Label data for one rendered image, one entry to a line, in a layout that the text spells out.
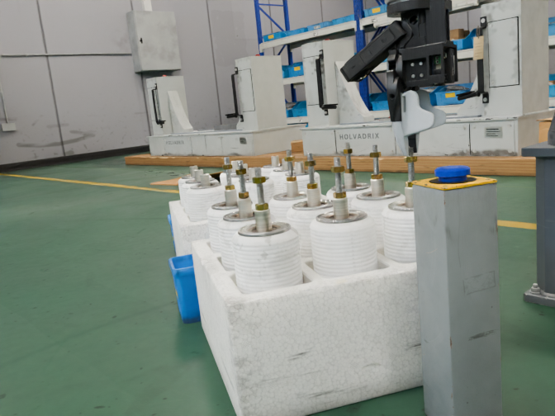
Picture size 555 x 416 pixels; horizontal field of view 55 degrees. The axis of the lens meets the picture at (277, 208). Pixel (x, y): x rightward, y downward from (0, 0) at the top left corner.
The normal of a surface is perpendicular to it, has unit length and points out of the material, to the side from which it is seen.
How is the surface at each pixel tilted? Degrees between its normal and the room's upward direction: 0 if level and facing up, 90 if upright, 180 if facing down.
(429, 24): 90
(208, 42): 90
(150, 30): 90
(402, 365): 90
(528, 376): 0
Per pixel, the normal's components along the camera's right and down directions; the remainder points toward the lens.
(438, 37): -0.55, 0.21
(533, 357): -0.10, -0.98
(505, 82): -0.74, 0.20
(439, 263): -0.96, 0.15
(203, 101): 0.66, 0.07
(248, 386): 0.27, 0.15
